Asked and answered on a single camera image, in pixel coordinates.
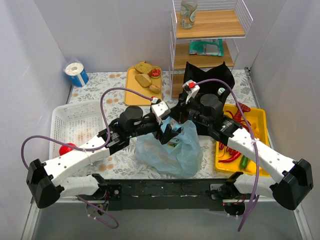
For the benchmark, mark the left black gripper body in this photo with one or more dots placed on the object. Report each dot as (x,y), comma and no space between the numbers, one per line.
(161,129)

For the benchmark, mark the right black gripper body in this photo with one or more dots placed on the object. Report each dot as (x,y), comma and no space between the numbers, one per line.
(183,113)

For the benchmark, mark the light blue plastic bag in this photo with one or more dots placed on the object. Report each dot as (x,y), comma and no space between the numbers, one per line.
(181,157)

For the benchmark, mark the black fabric grocery bag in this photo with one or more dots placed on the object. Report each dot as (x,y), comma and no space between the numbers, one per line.
(207,77)

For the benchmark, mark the green label water bottle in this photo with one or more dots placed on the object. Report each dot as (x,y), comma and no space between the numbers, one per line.
(220,91)

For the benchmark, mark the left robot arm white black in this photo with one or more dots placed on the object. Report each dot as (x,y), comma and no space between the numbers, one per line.
(51,180)

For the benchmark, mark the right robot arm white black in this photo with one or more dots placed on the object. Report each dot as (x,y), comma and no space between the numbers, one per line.
(289,181)

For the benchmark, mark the small bread bun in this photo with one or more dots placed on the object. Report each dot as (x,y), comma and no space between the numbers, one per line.
(155,89)

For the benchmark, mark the floral table mat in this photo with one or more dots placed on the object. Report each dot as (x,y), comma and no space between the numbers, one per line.
(123,164)

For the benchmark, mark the oval bread loaf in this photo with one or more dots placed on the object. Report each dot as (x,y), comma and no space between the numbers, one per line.
(143,79)

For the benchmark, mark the red toy lobster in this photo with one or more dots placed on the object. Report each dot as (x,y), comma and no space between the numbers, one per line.
(238,118)

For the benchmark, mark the round brown bread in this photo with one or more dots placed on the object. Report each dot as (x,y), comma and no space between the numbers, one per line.
(143,68)

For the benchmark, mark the yellow tray with vegetables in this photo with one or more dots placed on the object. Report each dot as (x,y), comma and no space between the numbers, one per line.
(257,120)

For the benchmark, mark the green snack packet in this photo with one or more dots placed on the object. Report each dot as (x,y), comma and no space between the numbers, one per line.
(207,47)

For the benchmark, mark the red chili pepper toy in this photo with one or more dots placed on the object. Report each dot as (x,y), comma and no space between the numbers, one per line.
(233,156)

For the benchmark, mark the white plastic basket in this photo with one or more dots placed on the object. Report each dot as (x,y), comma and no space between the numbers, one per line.
(77,123)

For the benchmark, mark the green cucumber toy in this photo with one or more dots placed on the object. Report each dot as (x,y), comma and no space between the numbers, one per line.
(244,162)

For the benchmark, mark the toilet paper roll blue pack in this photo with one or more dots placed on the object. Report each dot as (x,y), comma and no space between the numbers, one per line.
(76,73)

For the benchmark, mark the red apple toy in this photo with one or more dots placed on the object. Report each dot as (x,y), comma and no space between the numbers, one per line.
(65,149)

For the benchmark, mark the clear glass bottle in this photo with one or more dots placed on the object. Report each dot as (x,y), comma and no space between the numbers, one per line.
(188,10)

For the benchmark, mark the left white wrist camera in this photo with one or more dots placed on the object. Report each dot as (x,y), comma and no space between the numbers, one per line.
(160,109)

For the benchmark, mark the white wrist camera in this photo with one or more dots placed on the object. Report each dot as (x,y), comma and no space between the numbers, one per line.
(190,90)
(160,109)

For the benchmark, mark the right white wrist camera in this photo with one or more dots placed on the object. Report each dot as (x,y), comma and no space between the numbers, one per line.
(190,90)

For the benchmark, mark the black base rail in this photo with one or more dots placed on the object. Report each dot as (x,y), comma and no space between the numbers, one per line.
(161,194)

